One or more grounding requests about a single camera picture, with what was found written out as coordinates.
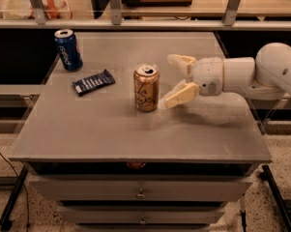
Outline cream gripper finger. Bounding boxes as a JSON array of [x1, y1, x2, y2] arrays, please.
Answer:
[[162, 80, 199, 108], [167, 54, 197, 78]]

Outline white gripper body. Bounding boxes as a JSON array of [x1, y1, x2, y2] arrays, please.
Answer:
[[192, 57, 223, 96]]

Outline orange LaCroix can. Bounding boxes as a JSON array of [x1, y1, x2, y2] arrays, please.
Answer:
[[133, 64, 160, 112]]

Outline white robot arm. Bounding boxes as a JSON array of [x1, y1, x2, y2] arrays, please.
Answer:
[[159, 43, 291, 108]]

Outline blue Pepsi can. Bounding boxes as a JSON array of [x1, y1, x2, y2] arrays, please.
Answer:
[[54, 29, 83, 72]]

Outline dark blue snack wrapper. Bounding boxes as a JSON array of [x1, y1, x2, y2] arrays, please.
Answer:
[[73, 70, 115, 97]]

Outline grey drawer cabinet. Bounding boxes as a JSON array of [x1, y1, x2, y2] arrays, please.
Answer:
[[12, 32, 271, 232]]

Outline upper drawer metal knob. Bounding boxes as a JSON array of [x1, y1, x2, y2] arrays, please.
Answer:
[[136, 188, 146, 199]]

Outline drawer metal knob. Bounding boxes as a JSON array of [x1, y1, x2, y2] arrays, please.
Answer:
[[139, 216, 147, 225], [136, 188, 146, 199]]

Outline lower drawer metal knob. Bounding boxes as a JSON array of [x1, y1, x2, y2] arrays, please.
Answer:
[[139, 216, 147, 225]]

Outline orange and white bag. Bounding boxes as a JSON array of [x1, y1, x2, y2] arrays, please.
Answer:
[[27, 0, 73, 19]]

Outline metal shelf rail frame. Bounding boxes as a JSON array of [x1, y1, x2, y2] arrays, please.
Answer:
[[0, 0, 291, 31]]

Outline black floor cable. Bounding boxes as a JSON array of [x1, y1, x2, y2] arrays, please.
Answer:
[[0, 137, 31, 232]]

